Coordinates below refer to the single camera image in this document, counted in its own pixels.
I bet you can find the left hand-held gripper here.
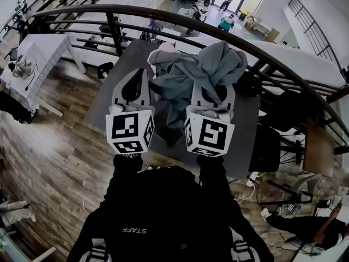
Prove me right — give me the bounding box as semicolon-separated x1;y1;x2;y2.
105;68;156;156

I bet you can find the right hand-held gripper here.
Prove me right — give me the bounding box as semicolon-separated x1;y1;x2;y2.
184;82;236;158

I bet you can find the grey hoodie laundry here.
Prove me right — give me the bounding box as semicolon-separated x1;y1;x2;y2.
148;40;248;147

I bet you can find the person's right forearm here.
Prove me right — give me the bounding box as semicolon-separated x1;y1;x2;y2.
196;154;227;187

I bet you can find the person's left forearm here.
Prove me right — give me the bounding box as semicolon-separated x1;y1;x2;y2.
112;152;144;176

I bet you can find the black bag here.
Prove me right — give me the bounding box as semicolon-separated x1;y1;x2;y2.
237;71;263;98

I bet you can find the black office chair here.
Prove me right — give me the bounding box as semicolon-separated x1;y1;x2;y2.
248;123;281;174

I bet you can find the cardboard box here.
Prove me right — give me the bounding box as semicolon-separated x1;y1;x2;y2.
243;15;256;30
266;27;281;43

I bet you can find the white power strip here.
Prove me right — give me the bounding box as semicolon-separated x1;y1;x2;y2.
246;171;259;187

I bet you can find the curved dark metal railing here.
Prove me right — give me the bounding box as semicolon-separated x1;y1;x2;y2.
32;3;349;155

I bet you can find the table with white checked cloth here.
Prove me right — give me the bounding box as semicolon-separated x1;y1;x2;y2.
0;33;87;117

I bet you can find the shiny metal kettle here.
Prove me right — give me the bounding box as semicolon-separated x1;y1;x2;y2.
11;53;31;79

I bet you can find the brown wooden board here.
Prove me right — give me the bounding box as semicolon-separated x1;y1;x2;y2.
302;118;335;178

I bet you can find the black tripod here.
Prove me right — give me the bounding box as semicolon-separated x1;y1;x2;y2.
258;179;314;210

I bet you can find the black stair railing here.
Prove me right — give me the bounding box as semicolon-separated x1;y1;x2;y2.
287;0;345;72

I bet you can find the person's black jacket torso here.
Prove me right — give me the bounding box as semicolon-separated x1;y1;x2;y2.
67;164;275;262

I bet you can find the grey plastic chair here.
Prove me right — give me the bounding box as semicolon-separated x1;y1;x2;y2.
288;173;323;203

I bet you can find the white cable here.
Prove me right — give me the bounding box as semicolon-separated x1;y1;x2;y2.
236;179;257;205

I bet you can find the white black harness strap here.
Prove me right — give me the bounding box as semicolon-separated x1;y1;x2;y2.
86;237;112;262
228;227;258;262

